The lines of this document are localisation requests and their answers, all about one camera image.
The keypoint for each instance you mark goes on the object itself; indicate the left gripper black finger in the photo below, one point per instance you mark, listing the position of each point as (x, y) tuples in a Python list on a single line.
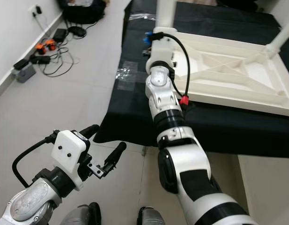
[(115, 157), (89, 131)]

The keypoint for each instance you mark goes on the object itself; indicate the white plastic table leg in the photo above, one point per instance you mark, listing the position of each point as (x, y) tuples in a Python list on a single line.
[(165, 11), (282, 40)]

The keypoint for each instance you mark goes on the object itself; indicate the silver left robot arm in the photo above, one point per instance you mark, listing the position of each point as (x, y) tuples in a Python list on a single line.
[(34, 201)]

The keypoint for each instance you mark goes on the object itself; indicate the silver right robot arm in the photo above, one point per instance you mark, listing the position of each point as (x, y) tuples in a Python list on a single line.
[(191, 173)]

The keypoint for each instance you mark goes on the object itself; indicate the black table cloth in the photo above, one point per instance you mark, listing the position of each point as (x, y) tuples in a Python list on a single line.
[(125, 108)]

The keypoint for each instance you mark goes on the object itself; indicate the grey left robot foot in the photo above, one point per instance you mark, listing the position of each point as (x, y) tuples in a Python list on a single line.
[(81, 215)]

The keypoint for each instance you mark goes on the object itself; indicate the grey robot foot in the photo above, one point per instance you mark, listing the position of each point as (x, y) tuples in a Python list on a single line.
[(151, 215), (81, 215)]

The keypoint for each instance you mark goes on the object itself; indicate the grey right robot foot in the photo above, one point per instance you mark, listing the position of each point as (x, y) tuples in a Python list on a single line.
[(151, 215)]

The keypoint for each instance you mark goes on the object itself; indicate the black round floor device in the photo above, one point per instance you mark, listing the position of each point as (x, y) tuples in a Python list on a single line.
[(77, 32)]

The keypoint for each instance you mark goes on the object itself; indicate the black bag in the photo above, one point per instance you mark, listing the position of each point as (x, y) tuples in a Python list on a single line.
[(83, 14)]

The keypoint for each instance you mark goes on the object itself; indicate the black power strip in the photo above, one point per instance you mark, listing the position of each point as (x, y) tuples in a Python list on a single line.
[(40, 59)]

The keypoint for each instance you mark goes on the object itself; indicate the grey power brick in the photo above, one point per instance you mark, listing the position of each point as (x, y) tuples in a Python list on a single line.
[(25, 72)]

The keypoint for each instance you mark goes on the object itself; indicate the black power adapter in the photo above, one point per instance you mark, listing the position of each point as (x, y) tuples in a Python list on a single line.
[(60, 34)]

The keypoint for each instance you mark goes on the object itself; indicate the white plastic table top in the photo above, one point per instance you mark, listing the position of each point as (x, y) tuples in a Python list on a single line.
[(233, 70)]

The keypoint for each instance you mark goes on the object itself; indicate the orange black plug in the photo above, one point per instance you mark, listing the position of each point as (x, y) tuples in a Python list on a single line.
[(40, 48), (50, 43)]

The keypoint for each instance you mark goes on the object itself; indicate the black round stool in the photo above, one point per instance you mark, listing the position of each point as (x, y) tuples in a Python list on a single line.
[(238, 3)]

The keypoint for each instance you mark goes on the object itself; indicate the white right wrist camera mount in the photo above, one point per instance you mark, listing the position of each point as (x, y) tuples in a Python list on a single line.
[(163, 47)]

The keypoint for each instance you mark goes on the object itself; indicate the black wall plug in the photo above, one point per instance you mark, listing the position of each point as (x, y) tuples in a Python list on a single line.
[(38, 9)]

